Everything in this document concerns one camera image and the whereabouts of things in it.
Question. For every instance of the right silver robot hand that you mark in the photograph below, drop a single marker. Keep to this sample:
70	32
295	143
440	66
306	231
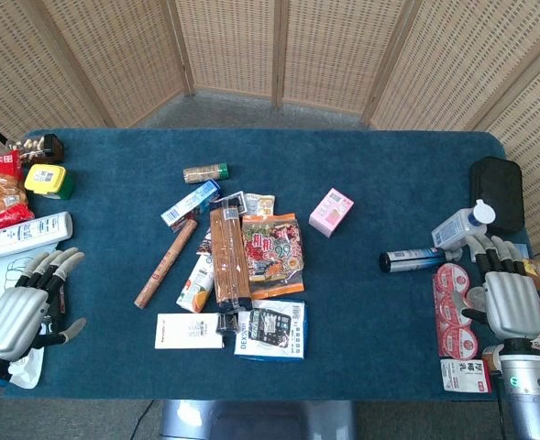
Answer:
510	302

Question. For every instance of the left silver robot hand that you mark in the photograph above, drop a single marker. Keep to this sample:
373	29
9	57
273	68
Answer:
19	311

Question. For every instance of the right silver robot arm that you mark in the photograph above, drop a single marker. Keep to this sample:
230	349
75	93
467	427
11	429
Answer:
526	394

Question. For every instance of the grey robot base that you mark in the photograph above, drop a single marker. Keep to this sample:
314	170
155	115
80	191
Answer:
256	419

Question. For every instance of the white printed plastic bag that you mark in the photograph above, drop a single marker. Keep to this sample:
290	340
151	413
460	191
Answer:
3	275

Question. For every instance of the orange snack packet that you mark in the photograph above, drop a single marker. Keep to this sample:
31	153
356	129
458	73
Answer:
539	272

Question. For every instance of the red yogurt cup pack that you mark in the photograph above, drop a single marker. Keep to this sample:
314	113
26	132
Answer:
455	309

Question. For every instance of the white lotion bottle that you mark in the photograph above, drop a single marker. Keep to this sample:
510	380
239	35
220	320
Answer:
26	234

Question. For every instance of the white red milk carton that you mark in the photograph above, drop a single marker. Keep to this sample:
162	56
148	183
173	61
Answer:
464	376

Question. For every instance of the white bottle with flip cap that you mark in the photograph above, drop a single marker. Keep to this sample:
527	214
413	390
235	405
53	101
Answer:
462	225

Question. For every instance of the black blue spray can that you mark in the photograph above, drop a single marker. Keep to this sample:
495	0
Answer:
411	260

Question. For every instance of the black zip case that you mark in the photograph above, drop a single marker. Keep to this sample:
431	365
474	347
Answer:
498	192

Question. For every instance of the red bag of biscuits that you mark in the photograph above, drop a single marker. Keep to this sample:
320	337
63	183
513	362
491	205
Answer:
3	192

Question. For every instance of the yellow lidded green container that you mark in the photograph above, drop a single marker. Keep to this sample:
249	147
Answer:
49	181

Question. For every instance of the long brown incense tube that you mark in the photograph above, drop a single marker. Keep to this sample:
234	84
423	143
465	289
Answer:
166	263

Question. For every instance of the dark nut box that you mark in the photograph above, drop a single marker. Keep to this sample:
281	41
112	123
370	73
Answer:
38	149

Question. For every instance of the white flat box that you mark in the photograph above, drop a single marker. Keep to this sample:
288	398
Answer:
187	331

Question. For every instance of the orange juice carton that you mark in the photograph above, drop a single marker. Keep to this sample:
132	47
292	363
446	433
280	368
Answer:
197	284

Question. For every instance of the dark small packet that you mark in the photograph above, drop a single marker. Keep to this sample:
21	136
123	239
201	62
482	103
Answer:
205	242

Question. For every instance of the blue white toothpaste box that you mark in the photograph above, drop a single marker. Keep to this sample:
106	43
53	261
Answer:
189	205

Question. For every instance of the pink small box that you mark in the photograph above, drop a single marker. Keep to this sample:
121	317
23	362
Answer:
331	212

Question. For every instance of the brown noodle pack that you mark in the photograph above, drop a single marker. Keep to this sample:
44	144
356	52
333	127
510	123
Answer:
229	256

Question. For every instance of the spice jar with green cap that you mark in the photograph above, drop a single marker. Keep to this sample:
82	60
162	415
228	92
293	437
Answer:
206	173

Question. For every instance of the white blue electronics package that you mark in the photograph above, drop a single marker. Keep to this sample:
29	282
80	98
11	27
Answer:
272	329

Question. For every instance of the colourful snack bag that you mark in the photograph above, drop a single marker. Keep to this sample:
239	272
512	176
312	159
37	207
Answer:
273	254

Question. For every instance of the small beige snack packet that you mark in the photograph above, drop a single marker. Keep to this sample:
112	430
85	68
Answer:
260	203

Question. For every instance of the woven folding screen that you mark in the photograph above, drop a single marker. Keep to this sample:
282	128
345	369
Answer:
269	55

